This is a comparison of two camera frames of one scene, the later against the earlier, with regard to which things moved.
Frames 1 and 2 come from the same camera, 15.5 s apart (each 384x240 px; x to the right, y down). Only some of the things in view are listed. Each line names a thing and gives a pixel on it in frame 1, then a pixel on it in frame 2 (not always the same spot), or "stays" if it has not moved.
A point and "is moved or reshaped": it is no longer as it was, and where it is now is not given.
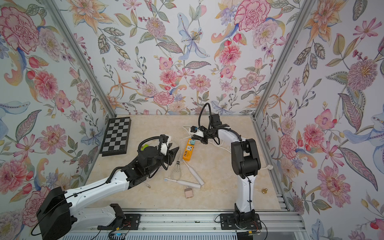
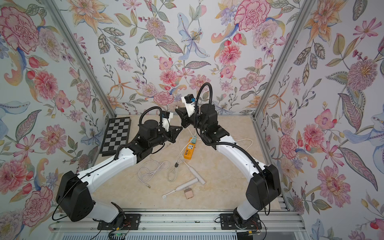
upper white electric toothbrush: (202, 183) stays
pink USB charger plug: (188, 192) stays
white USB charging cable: (176, 172) is moved or reshaped
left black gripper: (170, 156) to (173, 135)
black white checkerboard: (116, 139) stays
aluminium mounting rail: (276, 222) stays
